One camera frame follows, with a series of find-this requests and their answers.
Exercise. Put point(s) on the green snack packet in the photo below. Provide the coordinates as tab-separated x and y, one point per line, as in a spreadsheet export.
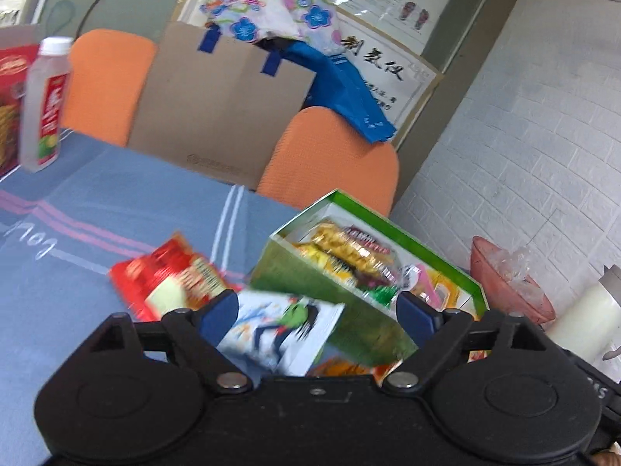
383	293

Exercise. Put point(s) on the white plastic container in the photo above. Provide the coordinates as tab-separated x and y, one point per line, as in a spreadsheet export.
582	320

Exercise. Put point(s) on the clear bottle with red label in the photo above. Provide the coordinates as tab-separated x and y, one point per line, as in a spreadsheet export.
46	107

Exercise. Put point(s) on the golden yellow snack packet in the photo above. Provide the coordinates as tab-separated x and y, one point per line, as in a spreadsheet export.
334	242

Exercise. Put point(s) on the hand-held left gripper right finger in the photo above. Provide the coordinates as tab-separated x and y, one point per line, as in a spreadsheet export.
417	313

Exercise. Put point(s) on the red striped snack packet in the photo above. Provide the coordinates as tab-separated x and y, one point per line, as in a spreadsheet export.
368	242

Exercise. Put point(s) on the orange chair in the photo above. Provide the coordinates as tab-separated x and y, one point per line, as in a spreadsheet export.
334	155
106	82

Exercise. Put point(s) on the red cardboard box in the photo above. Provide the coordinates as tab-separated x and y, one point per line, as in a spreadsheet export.
9	107

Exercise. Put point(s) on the orange flat snack packet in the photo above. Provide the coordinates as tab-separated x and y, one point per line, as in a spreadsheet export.
339	368

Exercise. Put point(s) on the pink snack packet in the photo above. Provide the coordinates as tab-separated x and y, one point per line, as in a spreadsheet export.
427	279

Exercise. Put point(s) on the pink basin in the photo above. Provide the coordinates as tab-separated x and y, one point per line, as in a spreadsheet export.
485	262

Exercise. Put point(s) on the blue bag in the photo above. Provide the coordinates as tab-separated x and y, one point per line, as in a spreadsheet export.
344	92

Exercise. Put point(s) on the white cartoon print packet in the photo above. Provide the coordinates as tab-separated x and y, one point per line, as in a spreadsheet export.
291	330

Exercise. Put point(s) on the blue striped tablecloth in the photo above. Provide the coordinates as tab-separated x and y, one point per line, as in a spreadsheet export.
73	252

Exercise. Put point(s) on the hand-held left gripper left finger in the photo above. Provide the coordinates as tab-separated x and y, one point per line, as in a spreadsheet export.
218	313

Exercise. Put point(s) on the green cardboard box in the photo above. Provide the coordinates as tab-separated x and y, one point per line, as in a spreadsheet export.
301	272

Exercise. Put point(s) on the floral cloth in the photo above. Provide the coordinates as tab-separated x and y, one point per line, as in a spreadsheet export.
271	5

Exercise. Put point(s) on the crumpled clear plastic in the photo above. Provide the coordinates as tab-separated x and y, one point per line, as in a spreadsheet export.
519	276

